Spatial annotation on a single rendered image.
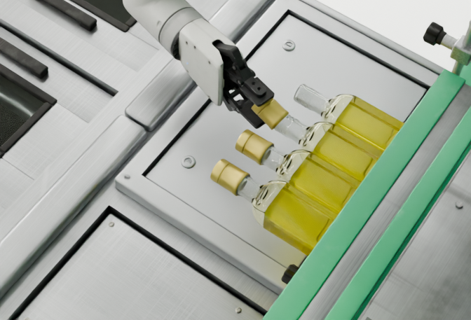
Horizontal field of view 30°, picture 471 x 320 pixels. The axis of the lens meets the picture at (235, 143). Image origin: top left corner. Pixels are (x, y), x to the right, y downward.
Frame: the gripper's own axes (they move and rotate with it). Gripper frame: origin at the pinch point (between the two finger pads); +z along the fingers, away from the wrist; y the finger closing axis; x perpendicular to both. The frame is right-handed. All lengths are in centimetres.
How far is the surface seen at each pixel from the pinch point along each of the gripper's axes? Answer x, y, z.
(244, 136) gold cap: -5.5, 0.9, 3.5
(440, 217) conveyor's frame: -1.4, 14.6, 32.5
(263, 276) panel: -12.5, -13.1, 16.8
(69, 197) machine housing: -26.4, -13.9, -11.7
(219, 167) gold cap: -11.2, 0.7, 5.1
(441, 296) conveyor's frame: -8.4, 14.4, 39.2
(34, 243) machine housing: -34.7, -14.0, -8.7
